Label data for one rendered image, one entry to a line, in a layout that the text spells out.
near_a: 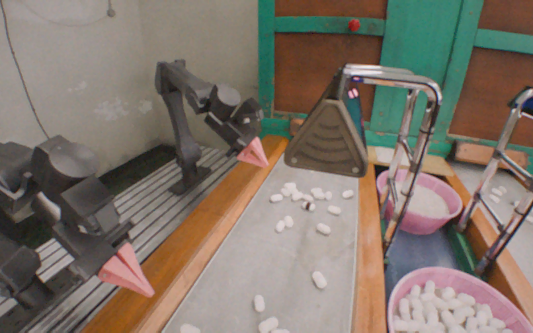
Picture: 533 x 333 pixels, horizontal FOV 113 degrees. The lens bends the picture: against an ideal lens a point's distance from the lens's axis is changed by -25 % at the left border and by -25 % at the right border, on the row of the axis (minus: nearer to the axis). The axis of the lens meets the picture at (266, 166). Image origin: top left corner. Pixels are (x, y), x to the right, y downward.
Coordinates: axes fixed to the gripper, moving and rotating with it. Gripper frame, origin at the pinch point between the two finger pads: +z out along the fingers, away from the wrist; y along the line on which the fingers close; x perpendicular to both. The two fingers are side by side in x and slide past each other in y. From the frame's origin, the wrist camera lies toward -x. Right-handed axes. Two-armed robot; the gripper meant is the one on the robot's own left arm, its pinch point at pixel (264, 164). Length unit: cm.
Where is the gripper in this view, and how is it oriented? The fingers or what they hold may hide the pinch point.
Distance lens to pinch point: 61.9
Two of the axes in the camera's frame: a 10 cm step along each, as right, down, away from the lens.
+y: 3.3, -4.5, 8.3
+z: 7.2, 6.9, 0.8
